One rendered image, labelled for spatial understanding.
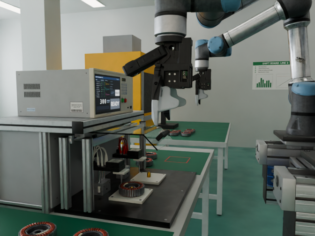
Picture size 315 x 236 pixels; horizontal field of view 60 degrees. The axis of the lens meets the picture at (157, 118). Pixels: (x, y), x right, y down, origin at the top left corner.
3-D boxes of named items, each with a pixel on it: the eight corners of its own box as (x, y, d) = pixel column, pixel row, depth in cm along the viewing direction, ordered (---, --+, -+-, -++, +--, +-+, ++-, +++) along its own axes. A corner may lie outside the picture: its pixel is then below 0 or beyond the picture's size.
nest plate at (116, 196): (153, 191, 125) (153, 188, 125) (142, 204, 110) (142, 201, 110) (122, 188, 129) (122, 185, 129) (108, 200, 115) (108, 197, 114)
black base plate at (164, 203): (196, 175, 156) (196, 172, 156) (169, 229, 95) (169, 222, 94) (120, 169, 169) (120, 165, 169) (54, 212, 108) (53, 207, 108)
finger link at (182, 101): (186, 120, 72) (184, 91, 66) (164, 120, 73) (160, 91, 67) (187, 113, 74) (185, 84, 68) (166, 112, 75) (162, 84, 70)
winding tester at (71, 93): (133, 111, 154) (132, 74, 152) (94, 118, 112) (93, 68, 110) (72, 110, 165) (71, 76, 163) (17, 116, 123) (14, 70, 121)
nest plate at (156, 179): (166, 176, 148) (166, 173, 148) (158, 185, 134) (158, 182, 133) (140, 173, 152) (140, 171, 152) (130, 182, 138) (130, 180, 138)
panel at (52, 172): (121, 165, 170) (120, 117, 167) (52, 208, 107) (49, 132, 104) (119, 165, 170) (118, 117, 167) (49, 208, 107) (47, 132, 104)
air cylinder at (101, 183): (110, 190, 127) (110, 178, 126) (103, 195, 119) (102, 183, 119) (101, 188, 128) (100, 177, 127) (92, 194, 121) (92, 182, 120)
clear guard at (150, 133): (172, 140, 124) (172, 127, 123) (157, 151, 101) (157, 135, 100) (107, 136, 133) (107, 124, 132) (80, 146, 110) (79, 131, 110)
